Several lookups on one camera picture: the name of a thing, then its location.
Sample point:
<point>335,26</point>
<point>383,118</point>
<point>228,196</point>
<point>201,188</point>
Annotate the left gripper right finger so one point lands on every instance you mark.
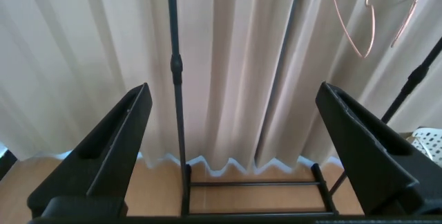
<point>366,168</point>

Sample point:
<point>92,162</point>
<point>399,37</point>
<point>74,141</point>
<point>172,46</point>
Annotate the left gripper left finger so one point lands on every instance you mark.
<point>114,168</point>

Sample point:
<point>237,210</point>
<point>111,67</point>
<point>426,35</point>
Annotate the white laundry basket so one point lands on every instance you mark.
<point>431,141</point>

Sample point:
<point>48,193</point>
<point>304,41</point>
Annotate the black clothes rack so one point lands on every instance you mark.
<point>176,68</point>

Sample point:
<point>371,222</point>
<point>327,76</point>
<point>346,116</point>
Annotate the beige curtain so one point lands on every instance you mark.
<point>69,44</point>

